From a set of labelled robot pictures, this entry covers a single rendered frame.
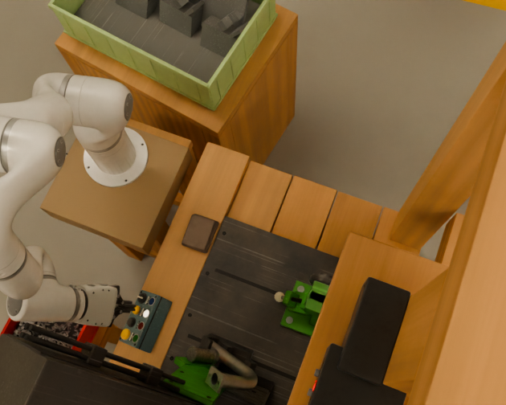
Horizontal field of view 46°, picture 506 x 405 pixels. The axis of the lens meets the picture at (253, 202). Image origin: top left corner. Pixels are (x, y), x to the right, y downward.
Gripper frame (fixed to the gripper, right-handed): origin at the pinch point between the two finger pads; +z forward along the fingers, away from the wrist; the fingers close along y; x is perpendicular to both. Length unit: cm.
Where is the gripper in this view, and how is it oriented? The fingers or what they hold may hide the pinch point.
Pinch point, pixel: (126, 306)
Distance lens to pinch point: 160.5
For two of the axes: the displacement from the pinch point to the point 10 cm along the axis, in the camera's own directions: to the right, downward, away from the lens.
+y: -1.9, 9.8, -0.6
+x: 7.7, 1.1, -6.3
